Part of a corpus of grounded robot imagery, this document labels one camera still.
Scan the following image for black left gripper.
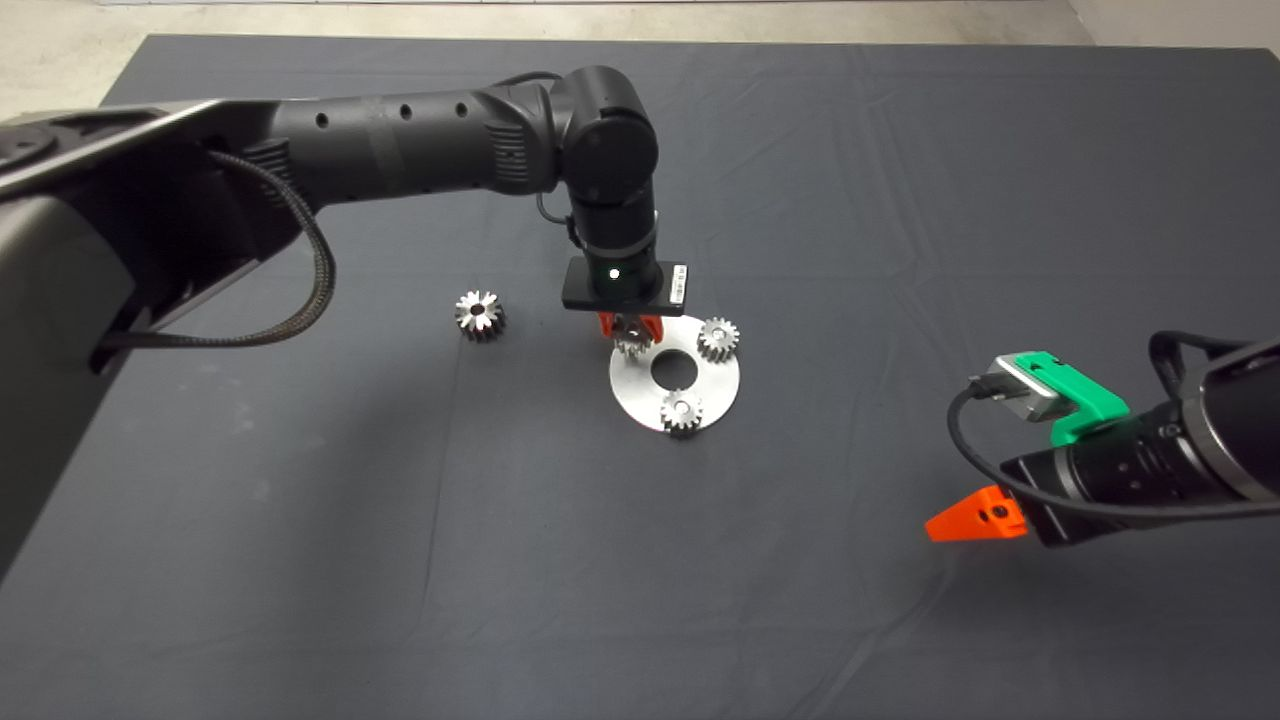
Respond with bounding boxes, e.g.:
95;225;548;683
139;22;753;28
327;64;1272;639
561;244;692;344

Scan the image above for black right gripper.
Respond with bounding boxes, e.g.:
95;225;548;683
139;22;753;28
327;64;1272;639
925;439;1112;549

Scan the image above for larger steel gear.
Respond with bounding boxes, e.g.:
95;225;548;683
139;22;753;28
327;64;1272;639
455;290;506;343

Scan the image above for round metal plate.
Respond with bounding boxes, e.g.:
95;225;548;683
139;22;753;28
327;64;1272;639
609;315;742;436

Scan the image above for dark grey table cloth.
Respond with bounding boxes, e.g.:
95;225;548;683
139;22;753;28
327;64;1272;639
0;33;1280;720

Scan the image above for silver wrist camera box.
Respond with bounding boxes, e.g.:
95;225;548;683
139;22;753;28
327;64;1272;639
970;352;1061;426

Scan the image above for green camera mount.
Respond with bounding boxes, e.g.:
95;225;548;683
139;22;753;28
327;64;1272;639
1020;352;1131;446

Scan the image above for braided black cable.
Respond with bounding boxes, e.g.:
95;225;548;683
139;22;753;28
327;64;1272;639
100;150;338;351
1148;330;1261;401

